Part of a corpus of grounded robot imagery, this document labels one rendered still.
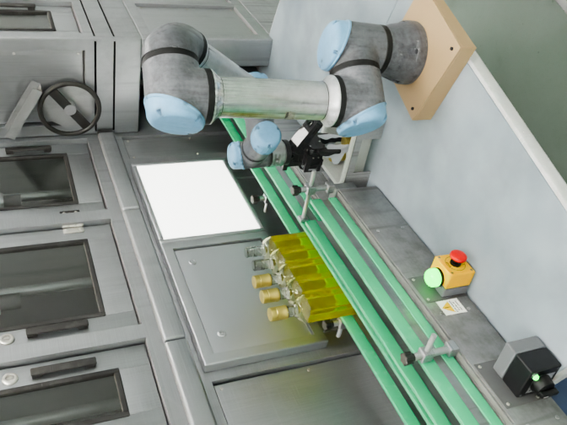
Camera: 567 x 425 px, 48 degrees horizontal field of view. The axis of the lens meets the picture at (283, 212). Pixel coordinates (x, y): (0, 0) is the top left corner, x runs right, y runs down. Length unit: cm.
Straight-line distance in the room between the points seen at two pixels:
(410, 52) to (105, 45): 114
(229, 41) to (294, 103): 107
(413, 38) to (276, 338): 82
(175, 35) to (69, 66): 105
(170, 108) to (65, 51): 109
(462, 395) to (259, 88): 75
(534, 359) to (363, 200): 65
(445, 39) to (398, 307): 61
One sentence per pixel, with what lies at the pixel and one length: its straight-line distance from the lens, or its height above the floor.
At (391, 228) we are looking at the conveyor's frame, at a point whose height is 81.
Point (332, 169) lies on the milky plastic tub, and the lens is 191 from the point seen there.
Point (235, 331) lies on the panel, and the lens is 169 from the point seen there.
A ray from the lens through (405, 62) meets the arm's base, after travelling 154.
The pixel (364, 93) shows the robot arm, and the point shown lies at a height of 98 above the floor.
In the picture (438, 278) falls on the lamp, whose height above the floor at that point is 84.
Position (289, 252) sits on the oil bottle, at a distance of 171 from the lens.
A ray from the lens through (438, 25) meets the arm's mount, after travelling 154.
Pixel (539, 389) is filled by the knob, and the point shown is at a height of 81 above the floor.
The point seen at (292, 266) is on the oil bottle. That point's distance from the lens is 167.
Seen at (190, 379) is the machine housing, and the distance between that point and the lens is 158.
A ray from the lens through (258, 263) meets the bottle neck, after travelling 168.
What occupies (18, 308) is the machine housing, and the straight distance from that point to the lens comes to 181.
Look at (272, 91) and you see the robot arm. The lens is 135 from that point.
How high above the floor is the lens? 172
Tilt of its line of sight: 23 degrees down
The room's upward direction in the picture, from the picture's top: 96 degrees counter-clockwise
